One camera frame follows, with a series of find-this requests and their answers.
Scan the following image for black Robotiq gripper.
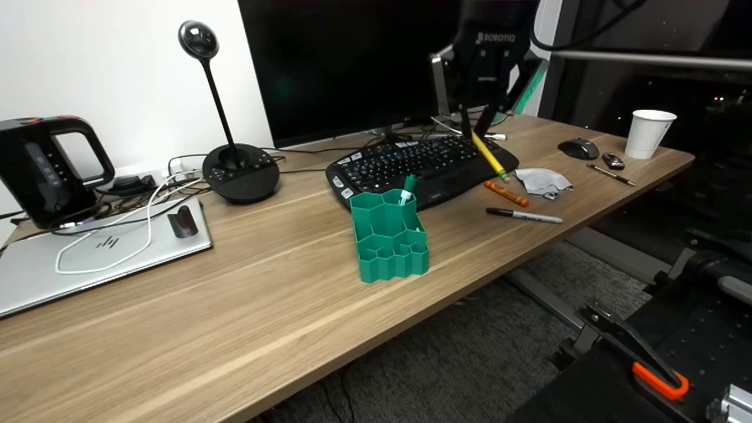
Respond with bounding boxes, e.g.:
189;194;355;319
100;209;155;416
454;16;543;143

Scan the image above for yellow pencil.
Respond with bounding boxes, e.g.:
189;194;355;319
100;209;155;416
468;129;511;184

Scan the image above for green honeycomb pen holder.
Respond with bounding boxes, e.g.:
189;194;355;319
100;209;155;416
348;187;433;288

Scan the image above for orange marker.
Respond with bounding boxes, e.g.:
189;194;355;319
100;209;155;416
482;178;532;213

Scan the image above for black ergonomic keyboard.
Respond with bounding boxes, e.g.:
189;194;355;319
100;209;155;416
324;129;522;214

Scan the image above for crumpled grey cloth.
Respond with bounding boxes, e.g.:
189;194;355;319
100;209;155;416
511;164;576;203

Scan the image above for black computer mouse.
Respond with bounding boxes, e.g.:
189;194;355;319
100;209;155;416
555;136;602;162

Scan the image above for black marker with white barrel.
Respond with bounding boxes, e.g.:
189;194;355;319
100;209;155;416
483;206;565;228

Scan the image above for large black computer monitor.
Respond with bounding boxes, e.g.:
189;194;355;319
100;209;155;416
235;0;471;150

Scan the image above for small black key fob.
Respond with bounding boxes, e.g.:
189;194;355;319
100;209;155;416
598;150;626;175

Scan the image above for thin black pen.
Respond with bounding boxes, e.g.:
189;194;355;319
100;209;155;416
584;162;636;189

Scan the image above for white paper cup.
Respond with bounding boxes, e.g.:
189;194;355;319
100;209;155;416
622;107;679;162

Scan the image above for silver horizontal metal bar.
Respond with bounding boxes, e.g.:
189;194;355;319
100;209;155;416
547;48;752;73

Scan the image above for black conference webcam on stand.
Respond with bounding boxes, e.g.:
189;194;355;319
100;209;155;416
174;19;281;208

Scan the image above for white power adapter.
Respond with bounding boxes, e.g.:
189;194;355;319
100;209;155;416
163;150;209;189

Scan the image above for small black adapter block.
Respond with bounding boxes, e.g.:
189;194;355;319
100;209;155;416
163;206;200;243

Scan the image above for black perforated robot table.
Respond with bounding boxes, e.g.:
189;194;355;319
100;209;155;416
505;225;752;423

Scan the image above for silver HP laptop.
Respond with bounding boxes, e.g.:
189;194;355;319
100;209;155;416
0;196;215;322

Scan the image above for grey cables behind keyboard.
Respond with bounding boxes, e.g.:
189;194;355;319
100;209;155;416
427;114;509;143

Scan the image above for black clamp with orange handle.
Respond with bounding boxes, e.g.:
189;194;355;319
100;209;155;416
577;303;692;405

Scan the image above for white cable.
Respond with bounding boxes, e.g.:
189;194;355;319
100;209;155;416
51;175;207;278

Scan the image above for black cable bundle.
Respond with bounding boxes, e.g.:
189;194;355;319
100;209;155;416
92;173;159;220

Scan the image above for silver aluminium bracket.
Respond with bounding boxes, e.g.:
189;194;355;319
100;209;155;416
702;381;752;423

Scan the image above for black device with handle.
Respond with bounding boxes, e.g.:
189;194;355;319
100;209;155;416
0;116;118;236

